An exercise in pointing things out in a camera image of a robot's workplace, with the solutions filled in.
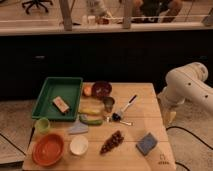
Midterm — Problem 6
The blue sponge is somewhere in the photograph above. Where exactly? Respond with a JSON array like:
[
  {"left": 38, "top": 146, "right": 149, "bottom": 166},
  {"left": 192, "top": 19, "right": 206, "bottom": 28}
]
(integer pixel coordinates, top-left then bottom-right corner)
[{"left": 136, "top": 133, "right": 157, "bottom": 156}]

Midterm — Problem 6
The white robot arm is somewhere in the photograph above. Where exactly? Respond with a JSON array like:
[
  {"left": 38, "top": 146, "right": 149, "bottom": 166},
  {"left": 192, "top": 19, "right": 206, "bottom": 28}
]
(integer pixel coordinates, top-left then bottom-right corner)
[{"left": 157, "top": 62, "right": 213, "bottom": 126}]

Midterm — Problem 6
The metal cup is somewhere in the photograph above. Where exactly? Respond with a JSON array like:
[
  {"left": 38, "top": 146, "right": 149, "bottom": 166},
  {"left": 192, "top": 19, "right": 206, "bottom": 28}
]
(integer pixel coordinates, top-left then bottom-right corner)
[{"left": 103, "top": 97, "right": 115, "bottom": 113}]

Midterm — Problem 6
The light green cup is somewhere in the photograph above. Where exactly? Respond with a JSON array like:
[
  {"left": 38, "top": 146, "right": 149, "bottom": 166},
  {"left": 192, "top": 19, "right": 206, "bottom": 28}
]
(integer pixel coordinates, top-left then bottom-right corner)
[{"left": 35, "top": 117, "right": 50, "bottom": 134}]

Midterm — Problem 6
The dark red bowl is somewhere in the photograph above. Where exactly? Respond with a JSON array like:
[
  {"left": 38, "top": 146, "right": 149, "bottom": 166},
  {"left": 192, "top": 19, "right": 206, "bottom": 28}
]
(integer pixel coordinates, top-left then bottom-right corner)
[{"left": 92, "top": 81, "right": 112, "bottom": 98}]

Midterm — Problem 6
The orange fruit toy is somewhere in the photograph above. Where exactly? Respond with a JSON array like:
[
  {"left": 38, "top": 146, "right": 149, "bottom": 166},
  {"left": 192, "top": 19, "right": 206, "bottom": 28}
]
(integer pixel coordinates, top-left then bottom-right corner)
[{"left": 83, "top": 85, "right": 92, "bottom": 97}]

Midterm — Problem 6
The yellow corn toy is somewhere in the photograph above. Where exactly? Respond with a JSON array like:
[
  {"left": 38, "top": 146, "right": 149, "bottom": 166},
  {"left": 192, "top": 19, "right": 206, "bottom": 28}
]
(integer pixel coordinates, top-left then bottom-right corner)
[{"left": 78, "top": 108, "right": 102, "bottom": 116}]

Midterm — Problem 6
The small metal spoon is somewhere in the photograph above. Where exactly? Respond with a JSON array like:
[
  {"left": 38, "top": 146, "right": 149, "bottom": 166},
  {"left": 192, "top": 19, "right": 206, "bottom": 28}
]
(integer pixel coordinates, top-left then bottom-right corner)
[{"left": 106, "top": 116, "right": 133, "bottom": 126}]

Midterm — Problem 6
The black white dish brush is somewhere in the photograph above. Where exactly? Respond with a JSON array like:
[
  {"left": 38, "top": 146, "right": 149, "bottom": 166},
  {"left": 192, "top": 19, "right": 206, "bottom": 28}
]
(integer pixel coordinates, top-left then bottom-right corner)
[{"left": 112, "top": 95, "right": 136, "bottom": 121}]

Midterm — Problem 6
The green cucumber toy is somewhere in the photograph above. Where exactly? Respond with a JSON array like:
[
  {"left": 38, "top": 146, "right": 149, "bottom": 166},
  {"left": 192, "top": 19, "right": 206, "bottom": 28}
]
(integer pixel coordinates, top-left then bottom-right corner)
[{"left": 79, "top": 115, "right": 103, "bottom": 126}]

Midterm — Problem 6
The green plastic tray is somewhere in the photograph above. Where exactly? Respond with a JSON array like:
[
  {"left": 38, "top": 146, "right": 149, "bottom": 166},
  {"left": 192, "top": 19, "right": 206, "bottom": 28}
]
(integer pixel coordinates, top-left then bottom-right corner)
[{"left": 32, "top": 77, "right": 83, "bottom": 122}]

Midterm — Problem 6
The dark grapes bunch toy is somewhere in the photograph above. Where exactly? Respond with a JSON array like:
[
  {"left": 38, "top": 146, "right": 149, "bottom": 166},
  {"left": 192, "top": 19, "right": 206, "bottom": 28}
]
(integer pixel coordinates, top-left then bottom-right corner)
[{"left": 100, "top": 131, "right": 124, "bottom": 155}]

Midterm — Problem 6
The small white bowl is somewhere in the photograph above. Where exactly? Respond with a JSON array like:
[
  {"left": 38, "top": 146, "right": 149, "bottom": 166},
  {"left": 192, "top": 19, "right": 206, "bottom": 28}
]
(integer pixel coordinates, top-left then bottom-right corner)
[{"left": 70, "top": 135, "right": 89, "bottom": 156}]

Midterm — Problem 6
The seated person in background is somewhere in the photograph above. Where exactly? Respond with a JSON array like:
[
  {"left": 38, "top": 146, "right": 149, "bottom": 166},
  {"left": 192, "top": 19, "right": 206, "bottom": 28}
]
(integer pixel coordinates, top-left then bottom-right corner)
[{"left": 132, "top": 0, "right": 183, "bottom": 23}]

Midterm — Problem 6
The orange plastic bowl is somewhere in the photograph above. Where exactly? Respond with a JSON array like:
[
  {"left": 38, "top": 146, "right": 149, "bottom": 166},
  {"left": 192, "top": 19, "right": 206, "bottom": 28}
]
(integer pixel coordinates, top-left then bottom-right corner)
[{"left": 32, "top": 133, "right": 64, "bottom": 167}]

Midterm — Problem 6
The black office chair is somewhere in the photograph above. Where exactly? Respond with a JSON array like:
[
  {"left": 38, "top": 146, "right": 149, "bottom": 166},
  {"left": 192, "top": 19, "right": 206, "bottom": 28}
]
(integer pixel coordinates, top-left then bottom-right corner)
[{"left": 22, "top": 0, "right": 53, "bottom": 14}]

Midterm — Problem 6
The black cable on floor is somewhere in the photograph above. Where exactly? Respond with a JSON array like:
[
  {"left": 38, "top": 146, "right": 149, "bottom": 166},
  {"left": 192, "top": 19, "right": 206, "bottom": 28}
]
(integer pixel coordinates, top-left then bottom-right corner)
[{"left": 166, "top": 125, "right": 213, "bottom": 151}]

